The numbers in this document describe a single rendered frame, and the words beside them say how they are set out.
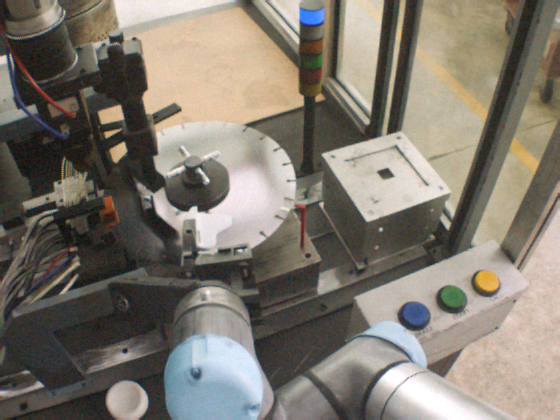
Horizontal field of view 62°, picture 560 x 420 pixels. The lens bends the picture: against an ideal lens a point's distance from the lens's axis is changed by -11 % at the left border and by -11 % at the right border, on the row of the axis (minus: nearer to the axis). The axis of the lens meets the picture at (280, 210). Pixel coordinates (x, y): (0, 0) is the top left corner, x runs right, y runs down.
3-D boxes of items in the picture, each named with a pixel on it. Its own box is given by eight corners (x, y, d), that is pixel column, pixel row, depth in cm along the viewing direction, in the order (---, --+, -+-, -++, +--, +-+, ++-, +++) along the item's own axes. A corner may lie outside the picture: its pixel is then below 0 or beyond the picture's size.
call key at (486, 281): (486, 273, 81) (490, 266, 79) (499, 291, 78) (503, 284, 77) (468, 281, 80) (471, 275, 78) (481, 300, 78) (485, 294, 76)
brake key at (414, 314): (417, 304, 78) (420, 297, 76) (430, 324, 75) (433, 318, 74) (395, 314, 77) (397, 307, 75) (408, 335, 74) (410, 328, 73)
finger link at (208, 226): (229, 204, 69) (236, 256, 63) (185, 210, 69) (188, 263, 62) (227, 187, 67) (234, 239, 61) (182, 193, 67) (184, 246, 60)
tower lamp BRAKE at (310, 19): (317, 11, 90) (317, -3, 87) (328, 22, 87) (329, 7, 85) (294, 16, 89) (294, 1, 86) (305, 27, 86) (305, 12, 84)
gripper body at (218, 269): (256, 296, 64) (265, 343, 53) (187, 304, 63) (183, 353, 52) (248, 238, 62) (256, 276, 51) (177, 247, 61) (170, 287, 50)
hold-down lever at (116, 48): (130, 29, 60) (108, 29, 59) (130, 46, 56) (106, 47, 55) (131, 85, 65) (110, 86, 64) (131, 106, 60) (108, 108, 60)
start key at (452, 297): (453, 288, 79) (456, 281, 78) (466, 307, 77) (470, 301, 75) (433, 297, 78) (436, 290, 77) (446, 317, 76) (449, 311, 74)
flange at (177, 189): (151, 187, 86) (148, 176, 84) (198, 152, 91) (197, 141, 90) (195, 220, 81) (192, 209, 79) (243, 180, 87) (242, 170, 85)
